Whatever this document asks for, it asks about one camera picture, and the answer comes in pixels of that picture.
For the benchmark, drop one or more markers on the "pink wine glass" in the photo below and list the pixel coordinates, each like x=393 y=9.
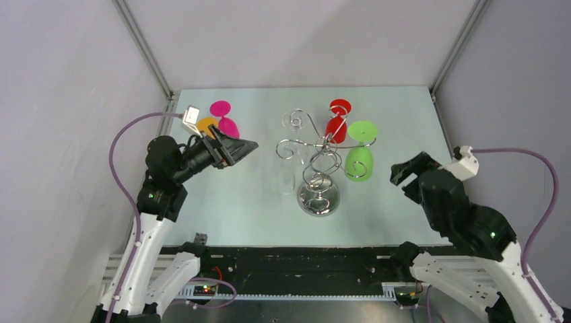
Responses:
x=221 y=109

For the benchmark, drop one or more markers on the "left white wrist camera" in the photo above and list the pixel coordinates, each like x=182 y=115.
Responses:
x=189 y=121

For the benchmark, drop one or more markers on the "right aluminium frame post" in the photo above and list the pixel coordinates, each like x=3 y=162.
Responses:
x=470 y=25

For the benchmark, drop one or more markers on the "aluminium frame post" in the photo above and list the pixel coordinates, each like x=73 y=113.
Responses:
x=470 y=25
x=143 y=47

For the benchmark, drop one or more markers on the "red wine glass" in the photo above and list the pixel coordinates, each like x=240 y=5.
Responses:
x=336 y=129

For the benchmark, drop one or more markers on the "circuit board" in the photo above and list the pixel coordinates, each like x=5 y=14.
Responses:
x=407 y=300
x=204 y=290

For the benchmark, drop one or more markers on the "left aluminium frame post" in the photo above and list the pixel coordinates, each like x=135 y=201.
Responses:
x=143 y=47

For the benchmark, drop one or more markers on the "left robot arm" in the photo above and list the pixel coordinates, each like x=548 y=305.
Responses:
x=133 y=296

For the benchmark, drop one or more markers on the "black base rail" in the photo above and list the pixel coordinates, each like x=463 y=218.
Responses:
x=304 y=271

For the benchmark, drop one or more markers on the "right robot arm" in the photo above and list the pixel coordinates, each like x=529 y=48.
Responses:
x=477 y=231

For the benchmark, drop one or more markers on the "right circuit board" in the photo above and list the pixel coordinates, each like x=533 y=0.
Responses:
x=407 y=300

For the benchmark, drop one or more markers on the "left circuit board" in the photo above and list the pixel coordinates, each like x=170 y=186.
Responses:
x=204 y=290

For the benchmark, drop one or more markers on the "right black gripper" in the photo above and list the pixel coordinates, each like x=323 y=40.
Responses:
x=400 y=170

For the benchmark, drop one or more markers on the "green wine glass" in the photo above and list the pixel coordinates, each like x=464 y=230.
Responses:
x=359 y=162

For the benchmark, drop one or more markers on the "clear champagne flute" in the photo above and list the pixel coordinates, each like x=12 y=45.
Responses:
x=288 y=168

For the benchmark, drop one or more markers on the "clear wine glass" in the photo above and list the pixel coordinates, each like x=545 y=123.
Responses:
x=295 y=121

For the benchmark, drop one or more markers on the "orange wine glass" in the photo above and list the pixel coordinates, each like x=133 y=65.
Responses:
x=204 y=123

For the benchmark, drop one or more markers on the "chrome wine glass rack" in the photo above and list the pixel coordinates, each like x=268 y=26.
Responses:
x=318 y=194

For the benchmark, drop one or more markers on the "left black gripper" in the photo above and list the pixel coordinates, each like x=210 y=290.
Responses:
x=225 y=151

